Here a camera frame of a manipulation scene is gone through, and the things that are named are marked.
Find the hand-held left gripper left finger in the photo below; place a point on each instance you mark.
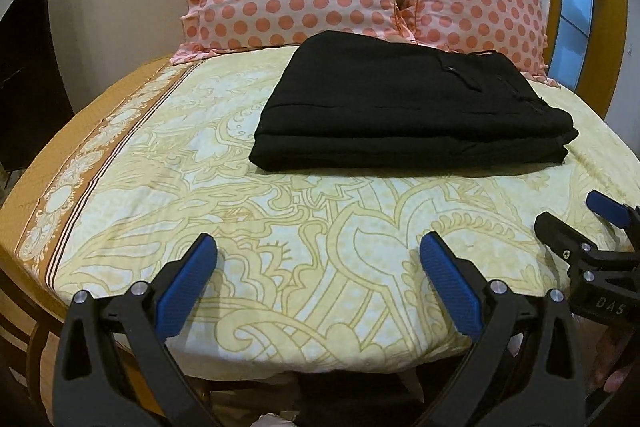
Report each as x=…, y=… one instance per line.
x=187, y=279

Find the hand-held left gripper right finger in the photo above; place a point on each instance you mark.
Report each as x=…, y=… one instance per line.
x=450, y=287

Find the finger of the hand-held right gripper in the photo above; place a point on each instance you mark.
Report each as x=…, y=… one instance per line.
x=607, y=207
x=560, y=232

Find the black pants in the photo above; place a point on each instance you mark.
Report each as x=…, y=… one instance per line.
x=400, y=107

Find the person's right hand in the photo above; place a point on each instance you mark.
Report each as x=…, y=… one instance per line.
x=607, y=357

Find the yellow patterned bedsheet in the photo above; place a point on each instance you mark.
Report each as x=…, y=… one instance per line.
x=250, y=207

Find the wooden bed frame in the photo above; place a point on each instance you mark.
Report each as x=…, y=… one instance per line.
x=20, y=307

